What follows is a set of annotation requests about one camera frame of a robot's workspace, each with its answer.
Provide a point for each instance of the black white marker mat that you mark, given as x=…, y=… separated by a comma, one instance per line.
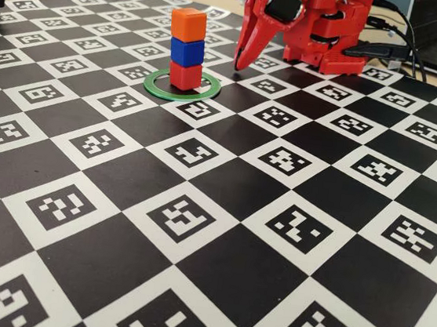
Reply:
x=230, y=271

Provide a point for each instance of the red cube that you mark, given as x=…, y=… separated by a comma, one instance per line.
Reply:
x=185, y=76

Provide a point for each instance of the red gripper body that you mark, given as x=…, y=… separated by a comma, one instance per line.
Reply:
x=279, y=5

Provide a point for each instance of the orange cube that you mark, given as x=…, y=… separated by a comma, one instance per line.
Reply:
x=188, y=24

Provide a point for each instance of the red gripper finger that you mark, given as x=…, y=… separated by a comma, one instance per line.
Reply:
x=246, y=28
x=260, y=38

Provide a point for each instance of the black power adapter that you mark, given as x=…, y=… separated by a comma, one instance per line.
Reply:
x=377, y=50

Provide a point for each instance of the red robot arm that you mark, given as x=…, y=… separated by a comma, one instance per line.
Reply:
x=332, y=62

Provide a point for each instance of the blue cube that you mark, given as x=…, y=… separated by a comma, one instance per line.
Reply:
x=186, y=51

